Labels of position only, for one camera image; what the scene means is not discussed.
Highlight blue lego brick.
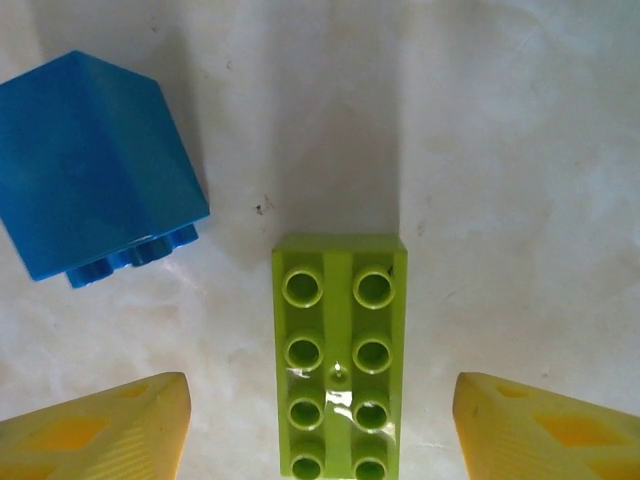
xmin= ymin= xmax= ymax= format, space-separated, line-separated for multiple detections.
xmin=0 ymin=49 xmax=211 ymax=290

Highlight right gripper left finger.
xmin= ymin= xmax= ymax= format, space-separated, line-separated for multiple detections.
xmin=0 ymin=372 xmax=192 ymax=480

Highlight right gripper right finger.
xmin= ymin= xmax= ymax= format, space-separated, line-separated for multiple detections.
xmin=453 ymin=372 xmax=640 ymax=480

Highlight lime green lego brick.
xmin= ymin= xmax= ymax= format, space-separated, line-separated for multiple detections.
xmin=271 ymin=233 xmax=410 ymax=480

